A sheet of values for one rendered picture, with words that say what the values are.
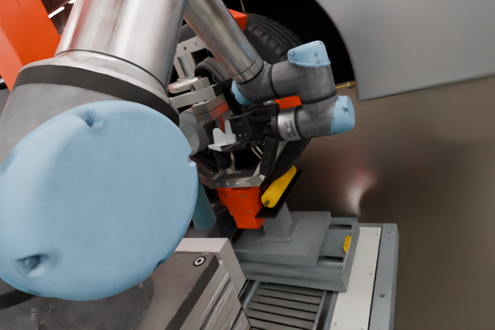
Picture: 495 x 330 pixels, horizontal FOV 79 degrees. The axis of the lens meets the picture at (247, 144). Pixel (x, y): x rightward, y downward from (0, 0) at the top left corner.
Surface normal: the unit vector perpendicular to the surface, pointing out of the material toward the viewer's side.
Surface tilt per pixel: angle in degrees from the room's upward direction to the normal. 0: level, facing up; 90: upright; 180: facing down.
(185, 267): 0
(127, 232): 95
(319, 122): 90
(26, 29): 90
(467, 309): 0
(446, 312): 0
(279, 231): 90
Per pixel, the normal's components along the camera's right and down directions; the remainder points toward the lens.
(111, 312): 0.68, -0.37
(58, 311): 0.37, -0.17
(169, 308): -0.33, -0.90
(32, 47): 0.84, -0.13
